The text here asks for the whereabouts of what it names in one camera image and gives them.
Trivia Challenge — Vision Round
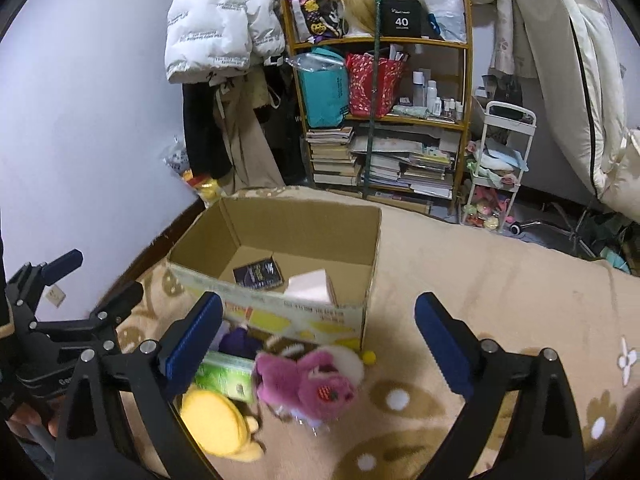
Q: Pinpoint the yellow plush toy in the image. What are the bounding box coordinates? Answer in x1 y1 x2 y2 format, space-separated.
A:
180 388 265 463

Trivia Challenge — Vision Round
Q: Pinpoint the purple white plush doll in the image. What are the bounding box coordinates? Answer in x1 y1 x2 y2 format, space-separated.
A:
209 321 264 360

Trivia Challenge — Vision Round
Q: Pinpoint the green tissue pack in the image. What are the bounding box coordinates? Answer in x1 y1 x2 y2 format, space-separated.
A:
193 351 255 404

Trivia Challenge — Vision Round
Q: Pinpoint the black Face tissue pack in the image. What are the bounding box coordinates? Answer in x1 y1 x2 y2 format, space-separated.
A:
233 257 283 290

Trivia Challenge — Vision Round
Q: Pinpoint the pink swirl roll cushion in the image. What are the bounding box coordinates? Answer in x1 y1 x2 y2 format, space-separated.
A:
283 269 337 307

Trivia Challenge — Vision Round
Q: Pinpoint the pink plush toy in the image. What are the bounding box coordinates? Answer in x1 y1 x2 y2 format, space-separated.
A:
254 344 364 424

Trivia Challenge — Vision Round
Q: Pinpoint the person left hand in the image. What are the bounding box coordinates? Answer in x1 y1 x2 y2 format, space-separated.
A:
6 403 60 441

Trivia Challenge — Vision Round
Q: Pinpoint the plastic bag with toys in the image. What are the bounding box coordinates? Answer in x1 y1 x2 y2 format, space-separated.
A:
162 138 224 208

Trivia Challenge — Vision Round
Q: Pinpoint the cardboard box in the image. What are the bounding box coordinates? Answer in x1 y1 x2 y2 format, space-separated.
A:
167 195 382 350

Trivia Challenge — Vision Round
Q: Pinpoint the beige trench coat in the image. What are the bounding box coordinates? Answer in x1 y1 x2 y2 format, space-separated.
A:
215 67 284 195

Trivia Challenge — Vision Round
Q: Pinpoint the stack of books left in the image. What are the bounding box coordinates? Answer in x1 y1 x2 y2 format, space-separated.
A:
305 126 361 186

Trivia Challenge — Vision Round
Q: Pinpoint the stack of books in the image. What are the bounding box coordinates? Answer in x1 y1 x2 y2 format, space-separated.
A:
305 126 361 186
348 126 460 200

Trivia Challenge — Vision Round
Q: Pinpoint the white rolling cart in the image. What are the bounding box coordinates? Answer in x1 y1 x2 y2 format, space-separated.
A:
460 98 537 232

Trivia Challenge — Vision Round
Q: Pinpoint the stack of books right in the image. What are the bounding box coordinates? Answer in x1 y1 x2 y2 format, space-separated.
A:
348 126 460 200

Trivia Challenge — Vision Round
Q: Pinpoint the white puffer jacket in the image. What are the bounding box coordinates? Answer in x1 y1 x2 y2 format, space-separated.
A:
165 0 285 86

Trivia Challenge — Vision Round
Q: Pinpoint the teal bag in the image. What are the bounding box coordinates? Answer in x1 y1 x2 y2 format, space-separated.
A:
286 47 348 129

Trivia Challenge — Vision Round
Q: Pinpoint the wooden bookshelf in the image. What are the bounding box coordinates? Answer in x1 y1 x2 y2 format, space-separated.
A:
281 0 473 208

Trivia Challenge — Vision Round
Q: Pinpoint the red gift bag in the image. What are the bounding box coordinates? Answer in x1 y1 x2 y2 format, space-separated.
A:
346 53 406 118

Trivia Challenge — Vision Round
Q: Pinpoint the green pole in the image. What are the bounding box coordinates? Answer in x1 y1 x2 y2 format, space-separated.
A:
362 0 381 200

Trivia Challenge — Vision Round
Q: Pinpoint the purple anime print bag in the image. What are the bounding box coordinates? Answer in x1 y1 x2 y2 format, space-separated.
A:
288 0 342 44

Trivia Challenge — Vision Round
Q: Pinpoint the blonde wig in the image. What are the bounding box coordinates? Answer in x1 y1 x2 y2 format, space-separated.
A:
337 0 376 37

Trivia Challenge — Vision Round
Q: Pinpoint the cream folded mattress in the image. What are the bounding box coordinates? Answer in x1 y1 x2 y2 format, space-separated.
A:
515 0 639 220

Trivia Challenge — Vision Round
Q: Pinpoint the black box number 40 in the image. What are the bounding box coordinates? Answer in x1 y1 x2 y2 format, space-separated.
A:
380 0 422 38

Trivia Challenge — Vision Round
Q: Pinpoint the wall socket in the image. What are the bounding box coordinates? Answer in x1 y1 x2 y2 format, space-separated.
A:
46 285 66 308

